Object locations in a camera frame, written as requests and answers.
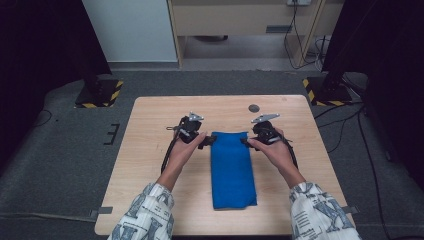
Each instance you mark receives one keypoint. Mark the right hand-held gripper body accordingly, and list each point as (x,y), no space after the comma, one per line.
(265,133)

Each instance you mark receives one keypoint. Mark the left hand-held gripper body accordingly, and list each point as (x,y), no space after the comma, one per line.
(190,128)

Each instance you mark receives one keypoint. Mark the blue towel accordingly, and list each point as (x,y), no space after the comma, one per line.
(233,170)

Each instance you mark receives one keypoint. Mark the person's left hand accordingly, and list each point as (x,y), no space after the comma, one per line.
(183,155)

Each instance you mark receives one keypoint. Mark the person's right hand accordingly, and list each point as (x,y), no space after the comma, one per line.
(278,153)

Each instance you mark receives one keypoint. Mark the round grey table grommet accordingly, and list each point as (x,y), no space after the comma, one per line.
(254,108)

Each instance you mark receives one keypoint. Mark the black stand with striped base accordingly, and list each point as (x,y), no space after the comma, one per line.
(100,93)
(330,91)

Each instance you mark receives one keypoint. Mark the black floor tape mark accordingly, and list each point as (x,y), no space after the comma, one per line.
(113,133)

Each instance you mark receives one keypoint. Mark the light wooden cabinet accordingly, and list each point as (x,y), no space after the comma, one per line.
(220,18)

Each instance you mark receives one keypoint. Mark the grey tape piece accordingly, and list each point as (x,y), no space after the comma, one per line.
(104,210)
(351,209)

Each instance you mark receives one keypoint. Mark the white panel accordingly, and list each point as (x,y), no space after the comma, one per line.
(130,30)

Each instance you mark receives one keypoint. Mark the white power strip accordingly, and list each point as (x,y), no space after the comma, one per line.
(299,2)

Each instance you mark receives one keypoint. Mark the black curtain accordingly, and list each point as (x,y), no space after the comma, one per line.
(393,66)
(33,50)

